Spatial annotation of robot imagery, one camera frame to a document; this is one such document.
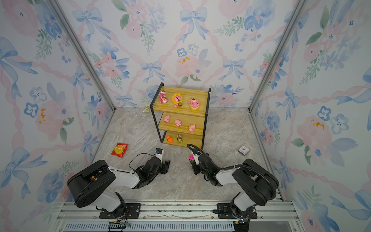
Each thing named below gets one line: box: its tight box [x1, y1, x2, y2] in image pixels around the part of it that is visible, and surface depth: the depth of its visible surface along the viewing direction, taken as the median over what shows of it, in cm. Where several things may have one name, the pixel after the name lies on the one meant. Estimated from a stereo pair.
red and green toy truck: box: [176, 134, 183, 144], surface depth 100 cm
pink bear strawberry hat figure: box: [158, 89, 169, 104], surface depth 75 cm
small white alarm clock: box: [238, 145, 250, 156], surface depth 97 cm
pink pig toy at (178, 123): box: [174, 119, 182, 128], surface depth 89 cm
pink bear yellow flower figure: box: [171, 92, 184, 108], surface depth 74 cm
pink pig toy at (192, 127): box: [188, 124, 196, 132], surface depth 86 cm
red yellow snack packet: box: [111, 142, 129, 159], surface depth 96 cm
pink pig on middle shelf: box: [163, 115, 171, 123], surface depth 90 cm
